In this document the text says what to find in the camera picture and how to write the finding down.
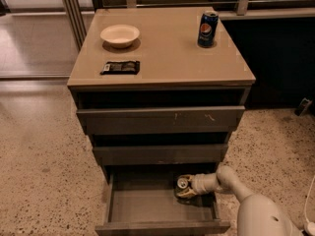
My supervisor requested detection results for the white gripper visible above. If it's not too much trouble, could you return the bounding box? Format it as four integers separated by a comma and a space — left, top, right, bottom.
176, 173, 219, 199

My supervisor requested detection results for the green soda can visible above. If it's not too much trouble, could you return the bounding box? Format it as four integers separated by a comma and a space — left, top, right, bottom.
174, 177, 189, 198

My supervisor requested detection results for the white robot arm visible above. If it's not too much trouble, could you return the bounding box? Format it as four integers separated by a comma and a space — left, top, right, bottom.
175, 165, 304, 236

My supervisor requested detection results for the middle grey drawer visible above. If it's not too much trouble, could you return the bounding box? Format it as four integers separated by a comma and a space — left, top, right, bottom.
93, 144, 228, 165

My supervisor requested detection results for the grey drawer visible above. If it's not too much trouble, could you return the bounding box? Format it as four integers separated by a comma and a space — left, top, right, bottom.
93, 144, 228, 165
77, 106, 245, 135
94, 169, 230, 236

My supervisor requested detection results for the bottom grey drawer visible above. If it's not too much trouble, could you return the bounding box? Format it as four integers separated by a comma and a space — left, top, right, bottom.
94, 169, 230, 236

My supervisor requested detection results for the top grey drawer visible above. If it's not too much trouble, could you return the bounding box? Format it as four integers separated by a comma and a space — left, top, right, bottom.
77, 106, 245, 135

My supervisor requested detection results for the grey drawer cabinet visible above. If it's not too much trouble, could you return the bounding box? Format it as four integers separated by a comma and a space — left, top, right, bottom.
68, 7, 255, 177

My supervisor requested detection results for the blue Pepsi can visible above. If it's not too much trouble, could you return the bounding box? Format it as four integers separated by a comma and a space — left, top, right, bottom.
197, 11, 219, 47

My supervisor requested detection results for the black snack packet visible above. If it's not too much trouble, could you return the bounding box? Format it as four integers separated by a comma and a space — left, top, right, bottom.
100, 61, 140, 75

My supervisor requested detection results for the small black floor object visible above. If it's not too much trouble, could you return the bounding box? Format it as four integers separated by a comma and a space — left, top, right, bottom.
294, 97, 312, 116

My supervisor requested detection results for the white paper bowl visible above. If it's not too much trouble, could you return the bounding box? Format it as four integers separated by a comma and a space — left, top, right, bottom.
100, 25, 140, 48

